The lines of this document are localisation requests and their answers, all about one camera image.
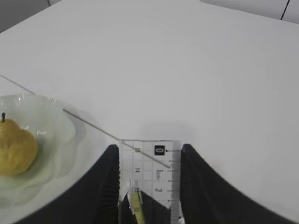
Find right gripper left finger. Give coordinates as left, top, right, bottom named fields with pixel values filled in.
left=19, top=145, right=120, bottom=224

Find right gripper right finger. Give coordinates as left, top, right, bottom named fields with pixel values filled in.
left=180, top=144, right=299, bottom=224

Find yellow utility knife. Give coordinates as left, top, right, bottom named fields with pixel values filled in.
left=127, top=179, right=146, bottom=224

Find clear plastic ruler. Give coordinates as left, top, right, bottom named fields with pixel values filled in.
left=119, top=140, right=181, bottom=224

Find yellow pear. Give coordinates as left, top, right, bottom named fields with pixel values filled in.
left=0, top=112, right=38, bottom=176

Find black square pen holder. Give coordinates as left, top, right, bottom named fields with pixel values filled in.
left=120, top=191, right=171, bottom=224

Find green wavy glass plate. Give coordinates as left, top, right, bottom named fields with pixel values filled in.
left=0, top=94, right=76, bottom=217

